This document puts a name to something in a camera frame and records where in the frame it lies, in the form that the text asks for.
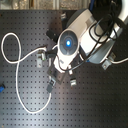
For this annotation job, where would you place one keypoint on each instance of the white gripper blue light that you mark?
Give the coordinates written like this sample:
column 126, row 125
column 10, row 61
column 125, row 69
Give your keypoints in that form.
column 67, row 49

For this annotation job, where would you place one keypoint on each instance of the metal cable clip top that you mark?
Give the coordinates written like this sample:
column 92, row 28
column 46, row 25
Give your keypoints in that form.
column 64, row 17

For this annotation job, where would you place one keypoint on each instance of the metal cable clip right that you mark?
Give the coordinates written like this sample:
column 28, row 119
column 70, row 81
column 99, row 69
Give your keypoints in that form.
column 108, row 61

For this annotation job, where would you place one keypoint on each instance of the metal cable clip bottom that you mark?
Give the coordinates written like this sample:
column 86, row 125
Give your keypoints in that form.
column 73, row 82

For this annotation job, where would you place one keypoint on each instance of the metal cable clip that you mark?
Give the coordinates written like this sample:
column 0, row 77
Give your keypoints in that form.
column 73, row 82
column 40, row 57
column 64, row 17
column 108, row 61

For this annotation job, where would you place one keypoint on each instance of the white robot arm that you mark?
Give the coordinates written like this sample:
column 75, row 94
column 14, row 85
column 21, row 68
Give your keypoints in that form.
column 84, row 33

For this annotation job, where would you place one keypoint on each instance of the metal cable clip left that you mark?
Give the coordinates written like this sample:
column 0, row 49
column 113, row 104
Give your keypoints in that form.
column 40, row 57

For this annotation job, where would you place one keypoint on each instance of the black perforated breadboard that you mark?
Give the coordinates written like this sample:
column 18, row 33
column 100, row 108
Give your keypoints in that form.
column 99, row 100

